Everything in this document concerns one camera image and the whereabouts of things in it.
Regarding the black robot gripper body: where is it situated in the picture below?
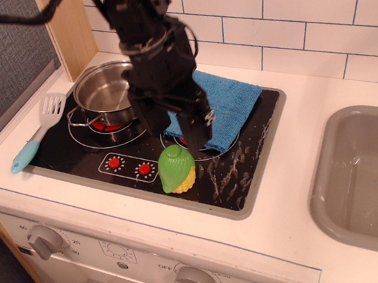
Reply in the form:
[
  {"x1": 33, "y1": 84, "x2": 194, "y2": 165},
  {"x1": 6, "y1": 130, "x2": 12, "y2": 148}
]
[{"x1": 120, "y1": 16, "x2": 209, "y2": 114}]

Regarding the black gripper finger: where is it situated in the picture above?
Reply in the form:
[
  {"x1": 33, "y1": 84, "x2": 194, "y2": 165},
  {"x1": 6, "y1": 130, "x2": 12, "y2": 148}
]
[
  {"x1": 176, "y1": 105, "x2": 215, "y2": 154},
  {"x1": 131, "y1": 96, "x2": 171, "y2": 136}
]

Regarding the green yellow toy corn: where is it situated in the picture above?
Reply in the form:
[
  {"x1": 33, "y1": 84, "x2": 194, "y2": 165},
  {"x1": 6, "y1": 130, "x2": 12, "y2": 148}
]
[{"x1": 158, "y1": 144, "x2": 196, "y2": 194}]

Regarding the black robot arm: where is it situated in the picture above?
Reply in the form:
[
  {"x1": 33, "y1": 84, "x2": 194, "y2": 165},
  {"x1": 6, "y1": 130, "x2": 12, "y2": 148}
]
[{"x1": 92, "y1": 0, "x2": 214, "y2": 154}]

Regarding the blue knitted cloth napkin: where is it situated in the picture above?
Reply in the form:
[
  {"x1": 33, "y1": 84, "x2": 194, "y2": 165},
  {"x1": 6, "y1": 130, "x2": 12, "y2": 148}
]
[{"x1": 154, "y1": 61, "x2": 271, "y2": 161}]

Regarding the right red stove knob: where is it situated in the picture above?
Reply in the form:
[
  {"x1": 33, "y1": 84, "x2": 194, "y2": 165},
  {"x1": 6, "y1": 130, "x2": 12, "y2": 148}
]
[{"x1": 138, "y1": 163, "x2": 151, "y2": 176}]

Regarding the red stove knob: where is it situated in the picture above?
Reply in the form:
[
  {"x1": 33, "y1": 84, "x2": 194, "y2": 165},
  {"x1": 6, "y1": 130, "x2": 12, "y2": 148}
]
[
  {"x1": 138, "y1": 163, "x2": 151, "y2": 176},
  {"x1": 108, "y1": 157, "x2": 121, "y2": 170}
]

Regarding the black toy stovetop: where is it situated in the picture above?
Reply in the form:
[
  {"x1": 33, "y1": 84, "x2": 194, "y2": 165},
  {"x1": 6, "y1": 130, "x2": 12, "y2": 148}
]
[{"x1": 25, "y1": 87, "x2": 286, "y2": 220}]

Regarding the stainless steel pot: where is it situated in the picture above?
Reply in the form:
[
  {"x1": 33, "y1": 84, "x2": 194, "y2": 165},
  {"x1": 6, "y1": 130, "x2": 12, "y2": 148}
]
[{"x1": 66, "y1": 60, "x2": 137, "y2": 127}]

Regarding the left red stove knob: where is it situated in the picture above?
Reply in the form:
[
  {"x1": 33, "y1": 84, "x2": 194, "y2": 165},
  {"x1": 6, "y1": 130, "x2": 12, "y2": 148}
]
[{"x1": 108, "y1": 157, "x2": 121, "y2": 170}]

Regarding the left grey oven dial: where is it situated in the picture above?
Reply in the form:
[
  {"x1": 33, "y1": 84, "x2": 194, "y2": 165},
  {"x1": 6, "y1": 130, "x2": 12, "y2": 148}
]
[{"x1": 27, "y1": 225, "x2": 63, "y2": 260}]

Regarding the grey plastic sink basin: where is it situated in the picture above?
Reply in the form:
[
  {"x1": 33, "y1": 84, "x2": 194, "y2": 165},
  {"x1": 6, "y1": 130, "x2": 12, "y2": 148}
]
[{"x1": 310, "y1": 105, "x2": 378, "y2": 251}]

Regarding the wooden side post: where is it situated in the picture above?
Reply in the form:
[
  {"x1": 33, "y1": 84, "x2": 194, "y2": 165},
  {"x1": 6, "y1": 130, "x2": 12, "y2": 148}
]
[{"x1": 46, "y1": 0, "x2": 98, "y2": 82}]

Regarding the white spatula blue handle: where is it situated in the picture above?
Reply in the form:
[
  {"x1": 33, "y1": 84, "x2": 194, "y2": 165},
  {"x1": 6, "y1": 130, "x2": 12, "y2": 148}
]
[{"x1": 11, "y1": 92, "x2": 66, "y2": 174}]

